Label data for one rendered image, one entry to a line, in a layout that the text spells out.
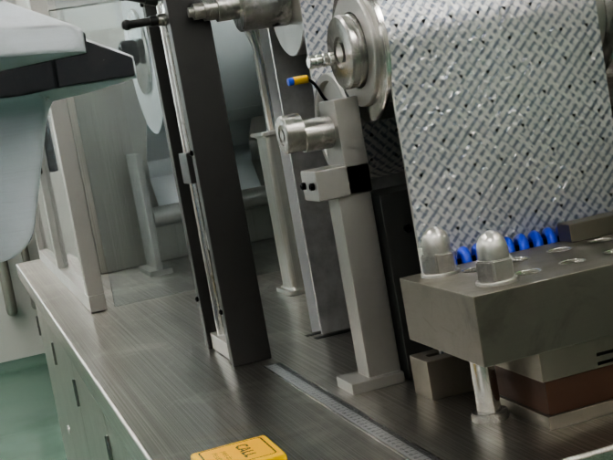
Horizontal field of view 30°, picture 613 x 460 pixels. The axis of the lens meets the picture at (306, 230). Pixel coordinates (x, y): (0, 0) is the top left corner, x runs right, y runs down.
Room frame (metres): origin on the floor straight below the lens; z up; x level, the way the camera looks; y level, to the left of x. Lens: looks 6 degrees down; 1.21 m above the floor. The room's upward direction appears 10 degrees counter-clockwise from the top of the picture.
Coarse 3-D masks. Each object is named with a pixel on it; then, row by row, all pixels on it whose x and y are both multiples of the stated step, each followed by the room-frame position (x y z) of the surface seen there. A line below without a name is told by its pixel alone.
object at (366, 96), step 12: (348, 0) 1.16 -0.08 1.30; (360, 0) 1.14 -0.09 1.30; (600, 0) 1.19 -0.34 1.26; (336, 12) 1.20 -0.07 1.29; (348, 12) 1.17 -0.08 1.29; (360, 12) 1.13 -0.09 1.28; (600, 12) 1.19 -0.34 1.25; (360, 24) 1.14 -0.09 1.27; (372, 24) 1.12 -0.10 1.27; (600, 24) 1.19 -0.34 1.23; (372, 36) 1.12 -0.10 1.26; (372, 48) 1.12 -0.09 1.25; (372, 60) 1.12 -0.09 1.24; (372, 72) 1.13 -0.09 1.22; (372, 84) 1.13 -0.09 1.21; (360, 96) 1.17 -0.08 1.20; (372, 96) 1.14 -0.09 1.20
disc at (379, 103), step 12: (336, 0) 1.21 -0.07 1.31; (372, 0) 1.12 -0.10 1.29; (372, 12) 1.12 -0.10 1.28; (384, 24) 1.11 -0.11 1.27; (384, 36) 1.10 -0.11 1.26; (384, 48) 1.10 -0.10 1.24; (384, 60) 1.11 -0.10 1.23; (384, 72) 1.11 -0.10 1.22; (384, 84) 1.12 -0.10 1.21; (348, 96) 1.22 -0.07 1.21; (384, 96) 1.12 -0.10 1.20; (360, 108) 1.19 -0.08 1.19; (372, 108) 1.16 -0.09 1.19; (384, 108) 1.13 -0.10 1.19; (372, 120) 1.17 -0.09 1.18
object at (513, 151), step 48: (432, 96) 1.12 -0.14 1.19; (480, 96) 1.14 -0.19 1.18; (528, 96) 1.15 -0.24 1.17; (576, 96) 1.17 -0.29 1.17; (432, 144) 1.12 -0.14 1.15; (480, 144) 1.14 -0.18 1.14; (528, 144) 1.15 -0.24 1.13; (576, 144) 1.17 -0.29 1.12; (432, 192) 1.12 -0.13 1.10; (480, 192) 1.13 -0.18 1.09; (528, 192) 1.15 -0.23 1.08; (576, 192) 1.16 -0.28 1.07
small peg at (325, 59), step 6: (318, 54) 1.18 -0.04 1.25; (324, 54) 1.18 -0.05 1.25; (330, 54) 1.18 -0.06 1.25; (306, 60) 1.18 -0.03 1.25; (312, 60) 1.17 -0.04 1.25; (318, 60) 1.17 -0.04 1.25; (324, 60) 1.18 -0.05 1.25; (330, 60) 1.18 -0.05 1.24; (312, 66) 1.17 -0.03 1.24; (318, 66) 1.18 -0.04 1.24; (324, 66) 1.18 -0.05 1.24
